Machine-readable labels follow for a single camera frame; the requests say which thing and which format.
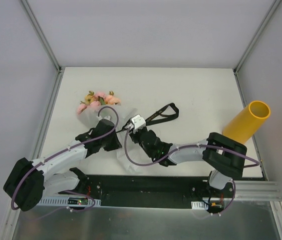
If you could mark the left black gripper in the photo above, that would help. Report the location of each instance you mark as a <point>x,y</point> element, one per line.
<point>113,141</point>

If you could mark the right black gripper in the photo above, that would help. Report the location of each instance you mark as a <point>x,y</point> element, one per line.
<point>134,135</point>

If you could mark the black ribbon gold lettering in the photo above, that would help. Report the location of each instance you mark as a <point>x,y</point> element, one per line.
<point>159,117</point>

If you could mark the white wrapping paper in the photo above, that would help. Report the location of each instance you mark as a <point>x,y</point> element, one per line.
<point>125,113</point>

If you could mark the pink yellow flower bouquet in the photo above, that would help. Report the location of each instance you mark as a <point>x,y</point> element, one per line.
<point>95,99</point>

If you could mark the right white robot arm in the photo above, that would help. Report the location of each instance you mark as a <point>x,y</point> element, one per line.
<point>225,155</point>

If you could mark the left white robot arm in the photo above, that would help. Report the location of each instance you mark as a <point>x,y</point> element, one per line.
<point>31,180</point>

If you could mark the yellow cylindrical vase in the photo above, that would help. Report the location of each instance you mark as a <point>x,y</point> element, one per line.
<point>247,122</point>

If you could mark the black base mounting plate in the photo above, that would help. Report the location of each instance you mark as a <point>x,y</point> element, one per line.
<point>165,192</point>

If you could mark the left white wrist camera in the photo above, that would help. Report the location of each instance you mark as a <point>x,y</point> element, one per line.
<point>108,117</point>

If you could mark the left white cable duct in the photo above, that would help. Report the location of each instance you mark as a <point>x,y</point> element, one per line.
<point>68,201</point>

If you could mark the white cable duct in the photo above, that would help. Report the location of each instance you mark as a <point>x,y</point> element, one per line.
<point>199,205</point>
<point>68,201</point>

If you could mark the right white cable duct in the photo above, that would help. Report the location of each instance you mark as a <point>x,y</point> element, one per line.
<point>199,205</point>

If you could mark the right aluminium frame post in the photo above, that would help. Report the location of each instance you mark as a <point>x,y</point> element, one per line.
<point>256,36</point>

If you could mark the aluminium frame post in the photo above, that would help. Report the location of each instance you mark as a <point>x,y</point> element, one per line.
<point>40,34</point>
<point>256,36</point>

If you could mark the left aluminium frame post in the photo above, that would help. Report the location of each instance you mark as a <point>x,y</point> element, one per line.
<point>40,34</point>

